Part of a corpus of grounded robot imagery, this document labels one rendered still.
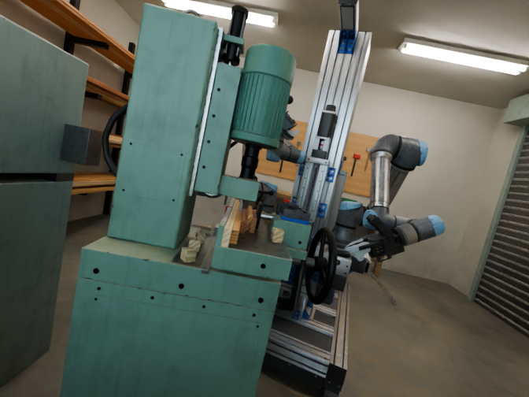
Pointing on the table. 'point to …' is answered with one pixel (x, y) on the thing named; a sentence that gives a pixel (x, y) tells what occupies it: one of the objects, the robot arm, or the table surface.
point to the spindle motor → (263, 95)
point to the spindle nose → (249, 161)
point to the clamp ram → (262, 214)
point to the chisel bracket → (238, 188)
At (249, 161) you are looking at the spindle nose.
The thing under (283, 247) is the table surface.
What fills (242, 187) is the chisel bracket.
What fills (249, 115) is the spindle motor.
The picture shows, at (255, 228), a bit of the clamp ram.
